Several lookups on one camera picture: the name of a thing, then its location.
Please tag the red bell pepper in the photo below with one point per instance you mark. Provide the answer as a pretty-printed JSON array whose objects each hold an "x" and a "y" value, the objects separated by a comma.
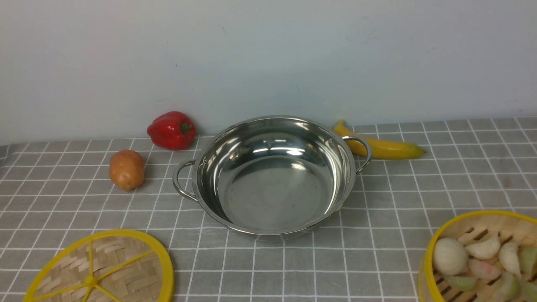
[{"x": 173, "y": 131}]

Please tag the pink white dumpling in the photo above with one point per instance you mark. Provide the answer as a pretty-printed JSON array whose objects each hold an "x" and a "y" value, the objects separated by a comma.
[{"x": 483, "y": 270}]

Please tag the brown potato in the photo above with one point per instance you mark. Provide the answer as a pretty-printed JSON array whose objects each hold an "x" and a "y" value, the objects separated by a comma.
[{"x": 127, "y": 170}]

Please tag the green dumpling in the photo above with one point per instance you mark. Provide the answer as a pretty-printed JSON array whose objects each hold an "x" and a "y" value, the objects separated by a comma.
[
  {"x": 527, "y": 261},
  {"x": 508, "y": 289},
  {"x": 528, "y": 291},
  {"x": 461, "y": 283}
]

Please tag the stainless steel pot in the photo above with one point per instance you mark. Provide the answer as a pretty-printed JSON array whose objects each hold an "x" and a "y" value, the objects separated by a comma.
[{"x": 274, "y": 177}]

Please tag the bamboo steamer lid yellow rim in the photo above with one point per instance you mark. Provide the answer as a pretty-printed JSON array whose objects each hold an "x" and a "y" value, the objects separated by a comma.
[{"x": 120, "y": 265}]

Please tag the yellow banana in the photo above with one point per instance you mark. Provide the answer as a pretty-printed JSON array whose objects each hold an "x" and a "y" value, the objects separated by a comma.
[{"x": 382, "y": 149}]

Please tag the white round bun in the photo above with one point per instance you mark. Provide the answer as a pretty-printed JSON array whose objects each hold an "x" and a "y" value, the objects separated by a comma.
[{"x": 449, "y": 257}]

